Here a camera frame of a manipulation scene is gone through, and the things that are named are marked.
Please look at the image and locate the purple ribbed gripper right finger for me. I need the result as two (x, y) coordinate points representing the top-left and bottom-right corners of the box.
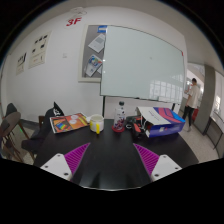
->
(132, 143), (183, 182)

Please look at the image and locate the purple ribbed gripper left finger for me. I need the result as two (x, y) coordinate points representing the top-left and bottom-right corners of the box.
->
(40, 142), (91, 182)

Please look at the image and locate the clear plastic water bottle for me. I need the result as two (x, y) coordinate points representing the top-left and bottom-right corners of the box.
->
(113, 101), (125, 128)

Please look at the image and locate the colourful magazine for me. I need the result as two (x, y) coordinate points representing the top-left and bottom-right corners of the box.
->
(50, 113), (88, 134)

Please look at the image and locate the black and red gadget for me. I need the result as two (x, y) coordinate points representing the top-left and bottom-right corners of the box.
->
(125, 116), (145, 139)

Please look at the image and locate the blue and white cardboard box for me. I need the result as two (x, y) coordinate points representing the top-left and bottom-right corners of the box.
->
(137, 107), (185, 138)

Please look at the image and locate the white and yellow mug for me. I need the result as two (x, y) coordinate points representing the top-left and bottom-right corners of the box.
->
(90, 114), (104, 134)

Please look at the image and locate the red round coaster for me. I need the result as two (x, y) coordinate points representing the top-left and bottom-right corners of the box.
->
(112, 126), (125, 133)

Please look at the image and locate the red fire extinguisher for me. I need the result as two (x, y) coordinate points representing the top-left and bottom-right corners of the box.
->
(191, 108), (199, 122)

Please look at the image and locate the grey chair with wooden legs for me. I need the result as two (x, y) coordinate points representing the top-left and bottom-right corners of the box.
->
(0, 120), (15, 160)

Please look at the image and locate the person in white shirt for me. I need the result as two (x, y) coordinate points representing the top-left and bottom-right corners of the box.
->
(182, 78), (200, 131)

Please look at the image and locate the round brown side table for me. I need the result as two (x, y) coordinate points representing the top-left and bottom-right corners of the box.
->
(0, 112), (29, 140)

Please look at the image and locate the dark chair behind side table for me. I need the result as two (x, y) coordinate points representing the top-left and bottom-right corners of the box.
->
(5, 103), (17, 116)

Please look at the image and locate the large whiteboard on stand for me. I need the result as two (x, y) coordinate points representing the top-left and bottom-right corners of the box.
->
(99, 24), (186, 118)

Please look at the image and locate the grey pin notice board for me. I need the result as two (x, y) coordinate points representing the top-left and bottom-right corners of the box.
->
(78, 25), (107, 82)

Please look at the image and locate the small white wall poster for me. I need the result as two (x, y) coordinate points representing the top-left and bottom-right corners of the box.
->
(16, 52), (27, 75)

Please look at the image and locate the red 3F wall sign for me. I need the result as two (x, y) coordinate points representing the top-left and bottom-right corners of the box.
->
(65, 17), (82, 27)

